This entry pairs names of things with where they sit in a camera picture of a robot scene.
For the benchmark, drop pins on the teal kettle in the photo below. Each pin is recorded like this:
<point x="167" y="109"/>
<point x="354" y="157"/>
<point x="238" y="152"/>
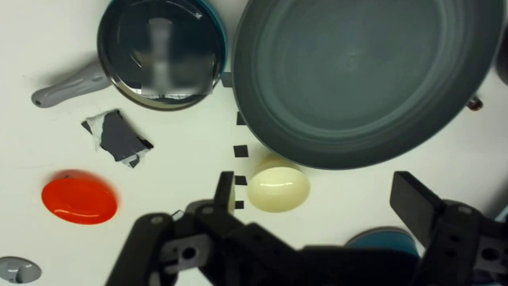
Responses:
<point x="381" y="240"/>

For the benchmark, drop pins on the small black tape square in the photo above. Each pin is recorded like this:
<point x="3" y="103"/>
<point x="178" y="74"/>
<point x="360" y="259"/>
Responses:
<point x="238" y="203"/>
<point x="240" y="151"/>
<point x="240" y="179"/>

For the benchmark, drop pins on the red toy food piece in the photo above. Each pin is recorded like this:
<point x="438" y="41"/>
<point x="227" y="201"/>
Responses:
<point x="79" y="197"/>

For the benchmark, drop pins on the grey disc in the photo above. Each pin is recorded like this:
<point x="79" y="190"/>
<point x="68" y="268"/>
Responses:
<point x="17" y="268"/>

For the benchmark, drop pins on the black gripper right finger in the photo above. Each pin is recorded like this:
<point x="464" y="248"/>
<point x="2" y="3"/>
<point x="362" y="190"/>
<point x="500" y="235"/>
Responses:
<point x="417" y="203"/>

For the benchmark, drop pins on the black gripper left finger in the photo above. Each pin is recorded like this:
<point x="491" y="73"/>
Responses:
<point x="224" y="192"/>

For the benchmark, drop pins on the large grey pan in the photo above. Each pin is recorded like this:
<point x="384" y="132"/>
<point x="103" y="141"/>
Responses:
<point x="359" y="73"/>

